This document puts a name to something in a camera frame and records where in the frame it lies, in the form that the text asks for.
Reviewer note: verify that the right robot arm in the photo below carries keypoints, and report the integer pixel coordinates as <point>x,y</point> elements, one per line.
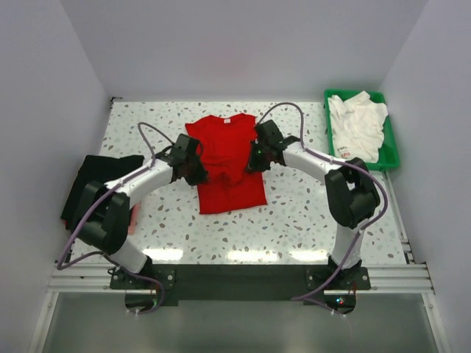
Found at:
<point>352,197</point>

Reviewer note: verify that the black folded t-shirt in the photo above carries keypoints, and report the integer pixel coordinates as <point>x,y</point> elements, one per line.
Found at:
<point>97,169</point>

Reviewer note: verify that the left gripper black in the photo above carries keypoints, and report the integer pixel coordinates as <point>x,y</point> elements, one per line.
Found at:
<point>200,176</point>

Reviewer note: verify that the aluminium frame rail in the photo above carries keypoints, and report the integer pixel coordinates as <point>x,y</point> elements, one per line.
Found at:
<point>406,278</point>

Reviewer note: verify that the red t-shirt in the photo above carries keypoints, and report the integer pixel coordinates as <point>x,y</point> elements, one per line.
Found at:
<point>226,146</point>

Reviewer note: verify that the pink folded t-shirt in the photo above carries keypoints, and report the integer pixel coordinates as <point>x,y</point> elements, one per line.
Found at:
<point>133,218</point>

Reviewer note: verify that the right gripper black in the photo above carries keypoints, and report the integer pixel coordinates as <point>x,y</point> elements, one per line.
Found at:
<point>254,166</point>

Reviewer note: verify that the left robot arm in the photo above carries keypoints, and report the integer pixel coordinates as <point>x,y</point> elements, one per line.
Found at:
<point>102,216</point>

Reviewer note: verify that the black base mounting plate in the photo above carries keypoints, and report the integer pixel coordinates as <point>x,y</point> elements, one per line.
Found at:
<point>267,291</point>

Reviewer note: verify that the white t-shirt in bin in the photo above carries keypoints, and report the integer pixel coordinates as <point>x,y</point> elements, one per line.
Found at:
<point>357,126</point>

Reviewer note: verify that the green plastic bin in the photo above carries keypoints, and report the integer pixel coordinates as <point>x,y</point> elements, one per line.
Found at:
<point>388,154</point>

